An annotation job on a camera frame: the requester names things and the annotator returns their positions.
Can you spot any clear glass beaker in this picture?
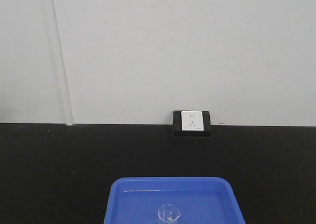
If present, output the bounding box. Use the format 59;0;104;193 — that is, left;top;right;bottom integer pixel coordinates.
158;204;181;224

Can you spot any blue plastic tray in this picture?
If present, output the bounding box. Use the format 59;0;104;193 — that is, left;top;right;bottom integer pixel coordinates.
104;177;245;224

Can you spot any black socket mounting box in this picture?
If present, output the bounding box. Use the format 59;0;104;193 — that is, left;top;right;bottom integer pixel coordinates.
173;110;212;137

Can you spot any white wall power socket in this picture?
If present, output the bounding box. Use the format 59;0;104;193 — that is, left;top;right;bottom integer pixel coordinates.
181;111;204;132

